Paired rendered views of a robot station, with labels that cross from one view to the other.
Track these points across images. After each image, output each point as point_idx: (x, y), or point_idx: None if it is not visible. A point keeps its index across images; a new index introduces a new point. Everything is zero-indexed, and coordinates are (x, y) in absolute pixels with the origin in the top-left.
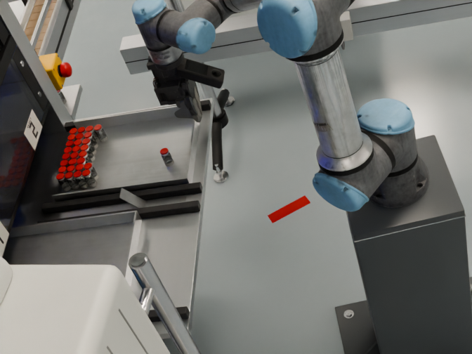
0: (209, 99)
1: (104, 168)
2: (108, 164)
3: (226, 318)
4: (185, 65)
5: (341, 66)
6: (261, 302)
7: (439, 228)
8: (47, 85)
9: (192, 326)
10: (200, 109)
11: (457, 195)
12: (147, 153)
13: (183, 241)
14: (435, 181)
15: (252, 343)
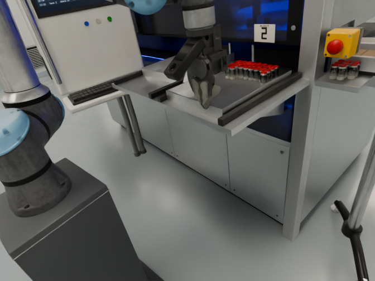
0: (231, 128)
1: (235, 81)
2: (236, 83)
3: (250, 255)
4: (188, 43)
5: None
6: (243, 279)
7: None
8: (309, 34)
9: (260, 238)
10: (202, 100)
11: None
12: (221, 94)
13: (144, 91)
14: (5, 211)
15: (222, 254)
